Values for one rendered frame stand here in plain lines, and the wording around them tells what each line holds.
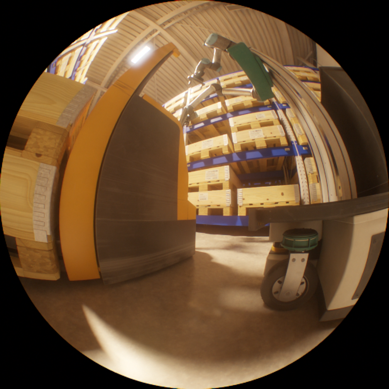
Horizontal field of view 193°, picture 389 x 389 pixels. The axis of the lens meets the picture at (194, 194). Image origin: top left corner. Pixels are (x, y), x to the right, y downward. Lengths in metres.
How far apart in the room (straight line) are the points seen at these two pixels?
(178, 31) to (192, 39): 0.90
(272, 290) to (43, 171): 0.72
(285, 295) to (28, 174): 0.75
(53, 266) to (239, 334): 0.53
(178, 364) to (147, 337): 0.10
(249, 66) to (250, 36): 6.84
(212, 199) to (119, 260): 1.38
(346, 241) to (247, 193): 1.32
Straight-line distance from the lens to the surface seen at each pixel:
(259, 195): 1.46
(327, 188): 0.74
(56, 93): 0.58
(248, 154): 1.71
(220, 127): 2.79
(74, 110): 0.51
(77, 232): 0.46
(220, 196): 1.55
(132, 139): 0.50
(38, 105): 0.57
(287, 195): 1.50
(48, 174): 0.42
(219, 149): 1.85
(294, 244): 0.30
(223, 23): 7.73
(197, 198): 1.70
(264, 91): 1.36
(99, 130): 0.52
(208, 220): 1.68
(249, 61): 1.19
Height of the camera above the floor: 0.31
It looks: 9 degrees up
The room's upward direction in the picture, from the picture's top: 2 degrees clockwise
